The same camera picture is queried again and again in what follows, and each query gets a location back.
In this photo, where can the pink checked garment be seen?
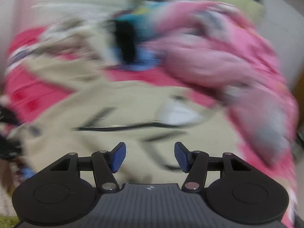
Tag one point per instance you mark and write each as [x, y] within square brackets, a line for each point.
[78, 45]

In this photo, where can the pink floral quilt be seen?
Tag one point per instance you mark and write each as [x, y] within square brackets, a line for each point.
[201, 59]

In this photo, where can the pink floral bed blanket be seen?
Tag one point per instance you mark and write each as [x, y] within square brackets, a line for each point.
[30, 92]

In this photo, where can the cream fleece garment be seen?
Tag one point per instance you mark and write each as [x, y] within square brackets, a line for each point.
[108, 49]

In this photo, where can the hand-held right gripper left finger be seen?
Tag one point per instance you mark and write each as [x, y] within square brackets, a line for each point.
[118, 156]

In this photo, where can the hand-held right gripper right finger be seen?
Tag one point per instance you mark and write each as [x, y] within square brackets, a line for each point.
[181, 156]

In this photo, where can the beige jacket with black trim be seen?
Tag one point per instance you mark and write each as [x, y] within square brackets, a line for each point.
[118, 99]

